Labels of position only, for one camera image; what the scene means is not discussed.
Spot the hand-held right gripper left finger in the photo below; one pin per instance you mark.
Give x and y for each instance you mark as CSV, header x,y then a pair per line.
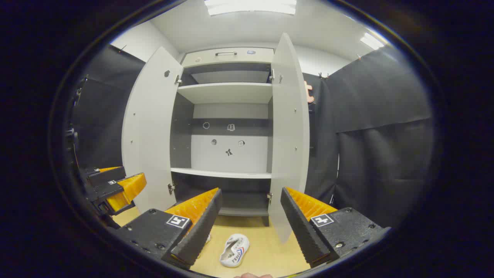
x,y
200,231

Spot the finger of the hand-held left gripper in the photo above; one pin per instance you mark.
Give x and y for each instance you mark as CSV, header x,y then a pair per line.
x,y
106,177
129,189

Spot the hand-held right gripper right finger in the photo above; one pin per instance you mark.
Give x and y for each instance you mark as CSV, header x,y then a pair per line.
x,y
301,227

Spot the grey shoe cabinet door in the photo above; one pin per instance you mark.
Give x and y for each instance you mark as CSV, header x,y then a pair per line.
x,y
150,135
289,135

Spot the grey cabinet drawer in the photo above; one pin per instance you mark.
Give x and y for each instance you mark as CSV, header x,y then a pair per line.
x,y
231,58

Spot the black backdrop cloth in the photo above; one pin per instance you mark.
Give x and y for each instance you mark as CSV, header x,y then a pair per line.
x,y
104,116
386,154

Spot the ceiling light panel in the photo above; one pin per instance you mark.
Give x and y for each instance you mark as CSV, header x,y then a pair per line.
x,y
251,7
371,41

